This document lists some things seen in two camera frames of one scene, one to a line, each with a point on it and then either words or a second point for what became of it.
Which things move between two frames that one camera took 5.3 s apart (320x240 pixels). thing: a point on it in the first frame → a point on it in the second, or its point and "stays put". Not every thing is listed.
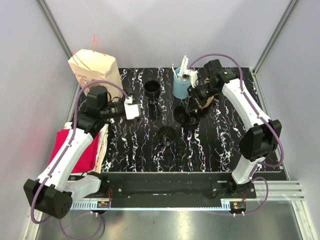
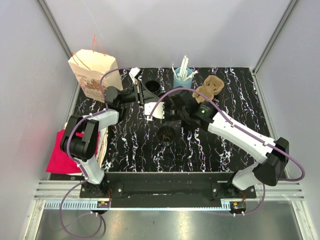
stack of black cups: x=152 y=90 stays put
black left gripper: x=133 y=120 → x=143 y=96
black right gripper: x=193 y=92 → x=166 y=104
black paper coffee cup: x=166 y=136 stays put
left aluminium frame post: x=55 y=28 stays put
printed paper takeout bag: x=88 y=65 stays put
